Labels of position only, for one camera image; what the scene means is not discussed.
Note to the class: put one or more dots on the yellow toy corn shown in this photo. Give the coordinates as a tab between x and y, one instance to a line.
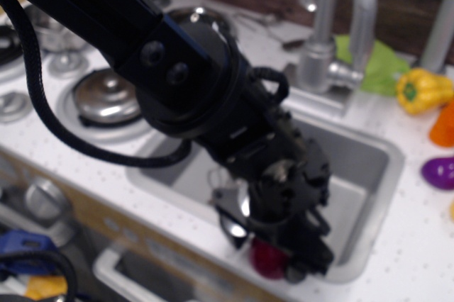
451	211

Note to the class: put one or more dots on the silver curved faucet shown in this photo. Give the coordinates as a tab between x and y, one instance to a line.
319	69

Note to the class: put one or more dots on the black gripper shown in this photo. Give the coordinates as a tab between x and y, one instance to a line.
300	237

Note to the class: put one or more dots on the steel pot in sink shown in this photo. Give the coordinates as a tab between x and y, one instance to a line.
244	202

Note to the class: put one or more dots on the silver metal pole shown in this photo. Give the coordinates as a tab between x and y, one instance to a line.
439	41

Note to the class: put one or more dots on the black coil burner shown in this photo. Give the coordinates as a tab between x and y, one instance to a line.
11	48

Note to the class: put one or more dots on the grey metal sink basin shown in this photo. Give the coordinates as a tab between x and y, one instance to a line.
364	173

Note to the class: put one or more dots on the green cloth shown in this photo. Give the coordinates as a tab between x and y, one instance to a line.
383	69

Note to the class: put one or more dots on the steel pot lid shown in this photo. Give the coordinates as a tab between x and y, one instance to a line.
104	98

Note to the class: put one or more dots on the purple toy eggplant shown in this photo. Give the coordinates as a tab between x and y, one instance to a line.
438	172

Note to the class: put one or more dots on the blue clamp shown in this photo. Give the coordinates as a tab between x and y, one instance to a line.
23	241

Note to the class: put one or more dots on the yellow toy bell pepper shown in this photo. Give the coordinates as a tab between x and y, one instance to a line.
419	91

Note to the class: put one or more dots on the silver oven door handle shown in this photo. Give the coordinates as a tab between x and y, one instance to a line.
136	280

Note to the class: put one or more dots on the silver oven dial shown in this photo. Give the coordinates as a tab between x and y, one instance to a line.
45	200

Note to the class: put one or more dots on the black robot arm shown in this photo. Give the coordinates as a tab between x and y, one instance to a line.
193	83

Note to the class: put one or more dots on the dark red sweet potato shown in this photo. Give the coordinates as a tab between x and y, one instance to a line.
266	260

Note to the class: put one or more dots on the steel pot on stove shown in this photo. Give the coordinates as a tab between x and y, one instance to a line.
52	36

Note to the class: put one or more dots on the orange toy carrot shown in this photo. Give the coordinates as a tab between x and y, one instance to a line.
441	133

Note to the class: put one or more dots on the silver stove knob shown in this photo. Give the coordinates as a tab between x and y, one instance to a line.
15	106
67	65

